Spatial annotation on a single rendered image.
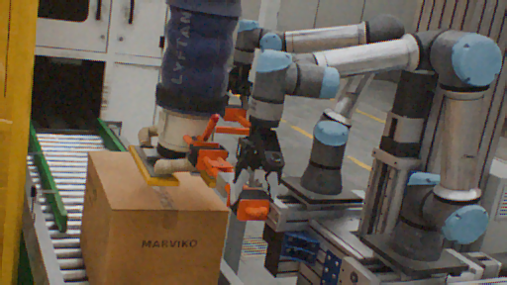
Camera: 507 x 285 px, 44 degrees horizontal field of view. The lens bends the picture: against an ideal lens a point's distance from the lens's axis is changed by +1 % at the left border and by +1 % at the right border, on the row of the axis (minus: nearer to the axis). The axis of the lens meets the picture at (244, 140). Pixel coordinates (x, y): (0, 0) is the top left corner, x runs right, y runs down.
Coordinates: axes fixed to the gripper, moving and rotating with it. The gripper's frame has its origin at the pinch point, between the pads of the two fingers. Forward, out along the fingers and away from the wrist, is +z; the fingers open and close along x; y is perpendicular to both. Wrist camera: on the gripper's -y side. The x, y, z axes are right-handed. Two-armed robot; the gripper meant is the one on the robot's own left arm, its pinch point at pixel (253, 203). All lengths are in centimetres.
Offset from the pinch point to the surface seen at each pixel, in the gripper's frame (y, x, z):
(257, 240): 235, -109, 122
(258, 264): 199, -96, 122
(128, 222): 58, 17, 31
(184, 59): 53, 7, -24
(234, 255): 113, -43, 71
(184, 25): 53, 8, -34
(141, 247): 58, 12, 40
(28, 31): 124, 50, -17
